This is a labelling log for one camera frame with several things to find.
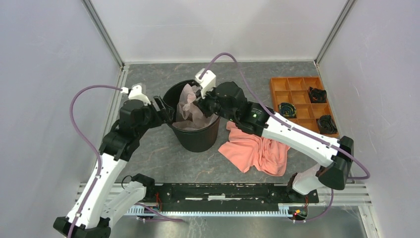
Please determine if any black coiled cable in tray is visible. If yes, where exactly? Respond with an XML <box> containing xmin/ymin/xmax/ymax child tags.
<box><xmin>316</xmin><ymin>115</ymin><xmax>339</xmax><ymax>135</ymax></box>

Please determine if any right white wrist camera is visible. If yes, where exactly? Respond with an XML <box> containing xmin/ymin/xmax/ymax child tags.
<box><xmin>194</xmin><ymin>68</ymin><xmax>216</xmax><ymax>99</ymax></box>

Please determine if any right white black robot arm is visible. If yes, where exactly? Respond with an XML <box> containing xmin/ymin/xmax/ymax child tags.
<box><xmin>194</xmin><ymin>79</ymin><xmax>353</xmax><ymax>202</ymax></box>

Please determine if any aluminium corner post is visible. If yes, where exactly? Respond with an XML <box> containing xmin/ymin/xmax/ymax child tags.
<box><xmin>314</xmin><ymin>0</ymin><xmax>357</xmax><ymax>68</ymax></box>
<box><xmin>81</xmin><ymin>0</ymin><xmax>125</xmax><ymax>68</ymax></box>

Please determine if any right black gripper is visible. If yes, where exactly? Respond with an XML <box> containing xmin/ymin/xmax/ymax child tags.
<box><xmin>193</xmin><ymin>83</ymin><xmax>238</xmax><ymax>123</ymax></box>

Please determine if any black plastic trash bin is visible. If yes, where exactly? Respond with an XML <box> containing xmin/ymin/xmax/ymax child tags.
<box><xmin>163</xmin><ymin>80</ymin><xmax>220</xmax><ymax>153</ymax></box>

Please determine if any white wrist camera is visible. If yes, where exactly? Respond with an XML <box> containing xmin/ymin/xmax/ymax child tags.
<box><xmin>120</xmin><ymin>83</ymin><xmax>152</xmax><ymax>106</ymax></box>
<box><xmin>194</xmin><ymin>68</ymin><xmax>216</xmax><ymax>99</ymax></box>

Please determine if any orange compartment tray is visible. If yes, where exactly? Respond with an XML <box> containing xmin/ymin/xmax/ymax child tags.
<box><xmin>270</xmin><ymin>77</ymin><xmax>333</xmax><ymax>133</ymax></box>

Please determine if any pink plastic trash bag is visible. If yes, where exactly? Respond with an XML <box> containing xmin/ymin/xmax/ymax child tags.
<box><xmin>172</xmin><ymin>84</ymin><xmax>218</xmax><ymax>131</ymax></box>

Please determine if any left aluminium corner post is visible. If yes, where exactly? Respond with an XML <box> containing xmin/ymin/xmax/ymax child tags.
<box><xmin>81</xmin><ymin>0</ymin><xmax>125</xmax><ymax>68</ymax></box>

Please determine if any right aluminium corner post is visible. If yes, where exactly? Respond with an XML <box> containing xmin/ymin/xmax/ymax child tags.
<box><xmin>314</xmin><ymin>0</ymin><xmax>357</xmax><ymax>68</ymax></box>

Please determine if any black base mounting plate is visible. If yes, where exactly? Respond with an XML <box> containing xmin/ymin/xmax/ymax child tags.
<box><xmin>142</xmin><ymin>183</ymin><xmax>319</xmax><ymax>212</ymax></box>

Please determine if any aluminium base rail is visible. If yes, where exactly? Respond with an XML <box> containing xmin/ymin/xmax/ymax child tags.
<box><xmin>75</xmin><ymin>182</ymin><xmax>373</xmax><ymax>218</ymax></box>

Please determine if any salmon pink cloth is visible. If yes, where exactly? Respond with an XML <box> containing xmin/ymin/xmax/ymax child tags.
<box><xmin>218</xmin><ymin>121</ymin><xmax>290</xmax><ymax>177</ymax></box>

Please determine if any purple cable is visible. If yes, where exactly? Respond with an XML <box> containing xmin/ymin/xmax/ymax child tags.
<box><xmin>67</xmin><ymin>84</ymin><xmax>129</xmax><ymax>238</ymax></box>
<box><xmin>198</xmin><ymin>52</ymin><xmax>371</xmax><ymax>223</ymax></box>

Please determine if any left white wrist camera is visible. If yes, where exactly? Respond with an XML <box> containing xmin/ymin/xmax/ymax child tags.
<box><xmin>120</xmin><ymin>83</ymin><xmax>152</xmax><ymax>106</ymax></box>

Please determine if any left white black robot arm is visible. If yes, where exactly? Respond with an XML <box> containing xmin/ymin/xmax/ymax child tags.
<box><xmin>53</xmin><ymin>96</ymin><xmax>174</xmax><ymax>238</ymax></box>

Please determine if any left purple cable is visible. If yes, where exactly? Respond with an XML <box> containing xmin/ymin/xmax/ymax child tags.
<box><xmin>67</xmin><ymin>84</ymin><xmax>129</xmax><ymax>238</ymax></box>

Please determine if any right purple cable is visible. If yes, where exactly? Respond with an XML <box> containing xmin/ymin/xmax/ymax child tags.
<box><xmin>198</xmin><ymin>52</ymin><xmax>371</xmax><ymax>223</ymax></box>

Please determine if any black coiled cable top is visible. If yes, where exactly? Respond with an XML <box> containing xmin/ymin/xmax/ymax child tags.
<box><xmin>307</xmin><ymin>86</ymin><xmax>328</xmax><ymax>104</ymax></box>

